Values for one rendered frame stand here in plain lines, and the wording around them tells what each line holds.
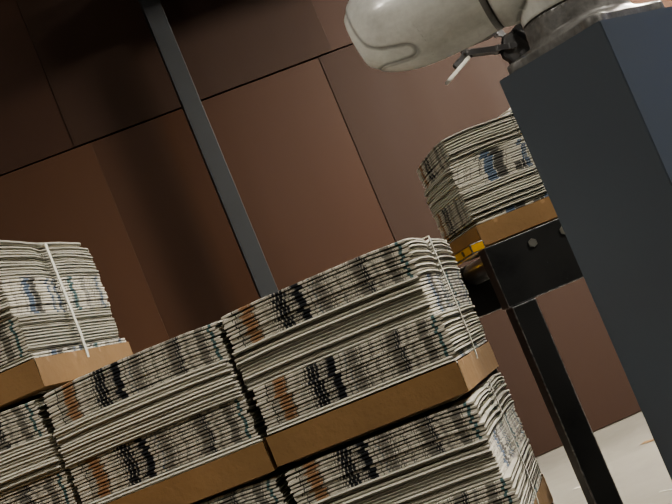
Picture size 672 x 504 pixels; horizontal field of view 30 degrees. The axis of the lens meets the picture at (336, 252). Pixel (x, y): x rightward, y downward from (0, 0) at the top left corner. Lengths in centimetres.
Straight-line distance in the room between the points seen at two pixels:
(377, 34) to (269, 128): 368
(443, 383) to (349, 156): 394
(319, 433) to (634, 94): 63
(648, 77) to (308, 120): 388
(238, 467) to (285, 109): 393
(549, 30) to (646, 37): 14
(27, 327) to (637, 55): 95
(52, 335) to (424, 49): 71
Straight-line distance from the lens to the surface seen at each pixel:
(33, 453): 187
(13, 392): 187
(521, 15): 188
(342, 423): 171
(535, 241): 235
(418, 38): 188
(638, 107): 175
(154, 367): 178
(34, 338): 189
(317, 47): 567
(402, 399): 169
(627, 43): 179
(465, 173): 245
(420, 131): 563
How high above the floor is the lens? 71
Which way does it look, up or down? 5 degrees up
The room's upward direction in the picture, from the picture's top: 23 degrees counter-clockwise
